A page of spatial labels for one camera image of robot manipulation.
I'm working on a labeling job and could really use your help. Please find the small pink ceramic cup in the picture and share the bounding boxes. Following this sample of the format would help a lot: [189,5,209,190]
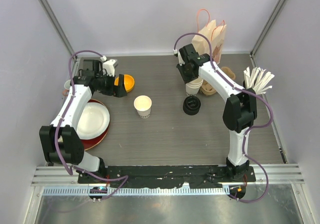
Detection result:
[62,79,71,97]

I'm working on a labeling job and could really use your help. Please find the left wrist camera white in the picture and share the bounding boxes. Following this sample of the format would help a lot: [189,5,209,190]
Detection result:
[100,56,118,77]

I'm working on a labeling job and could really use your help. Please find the cardboard cup carrier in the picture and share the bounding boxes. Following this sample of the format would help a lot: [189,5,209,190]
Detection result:
[199,66,236,96]

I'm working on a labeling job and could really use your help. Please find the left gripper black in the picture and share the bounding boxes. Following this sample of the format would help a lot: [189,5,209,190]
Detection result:
[96,71,127,98]

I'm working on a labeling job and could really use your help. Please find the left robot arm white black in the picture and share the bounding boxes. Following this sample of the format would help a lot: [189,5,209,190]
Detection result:
[39,74,127,184]

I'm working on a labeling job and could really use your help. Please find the orange bowl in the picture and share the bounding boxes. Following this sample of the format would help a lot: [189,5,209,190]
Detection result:
[114,74,135,93]

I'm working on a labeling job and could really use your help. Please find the stack of white paper cups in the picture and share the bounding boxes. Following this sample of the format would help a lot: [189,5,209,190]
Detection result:
[185,77,204,96]

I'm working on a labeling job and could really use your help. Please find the bundle of wrapped straws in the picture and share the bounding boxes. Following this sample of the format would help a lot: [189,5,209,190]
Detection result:
[243,67,275,95]

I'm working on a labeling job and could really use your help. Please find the white plate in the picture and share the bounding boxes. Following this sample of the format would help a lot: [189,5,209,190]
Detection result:
[76,102,110,140]

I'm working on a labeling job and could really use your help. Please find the stack of black lids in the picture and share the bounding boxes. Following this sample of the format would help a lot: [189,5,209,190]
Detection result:
[182,96,201,116]

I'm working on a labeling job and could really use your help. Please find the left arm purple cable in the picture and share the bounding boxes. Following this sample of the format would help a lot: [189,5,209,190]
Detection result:
[55,49,129,202]

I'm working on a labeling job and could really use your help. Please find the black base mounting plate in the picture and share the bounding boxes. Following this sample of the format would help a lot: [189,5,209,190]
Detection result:
[77,164,256,189]

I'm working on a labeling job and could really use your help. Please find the grey straw holder cup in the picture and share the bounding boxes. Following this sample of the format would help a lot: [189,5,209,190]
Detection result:
[242,80,254,90]

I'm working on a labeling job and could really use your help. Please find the brown paper bag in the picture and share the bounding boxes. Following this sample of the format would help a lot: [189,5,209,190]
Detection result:
[191,8,227,65]

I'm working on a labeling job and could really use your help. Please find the red plate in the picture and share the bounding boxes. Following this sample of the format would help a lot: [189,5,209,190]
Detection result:
[81,99,110,151]

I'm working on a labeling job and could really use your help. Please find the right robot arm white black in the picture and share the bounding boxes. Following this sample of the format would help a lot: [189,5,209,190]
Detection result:
[173,44,257,182]

